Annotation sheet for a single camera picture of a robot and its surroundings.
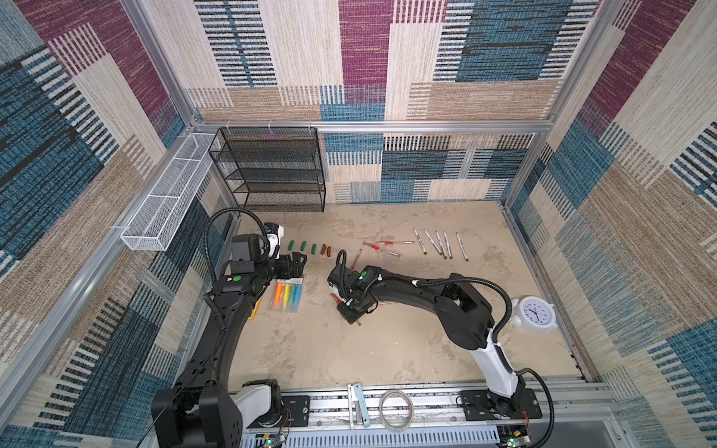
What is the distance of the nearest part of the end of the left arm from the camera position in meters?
0.70

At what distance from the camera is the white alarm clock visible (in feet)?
2.84

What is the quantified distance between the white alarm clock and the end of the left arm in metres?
0.69
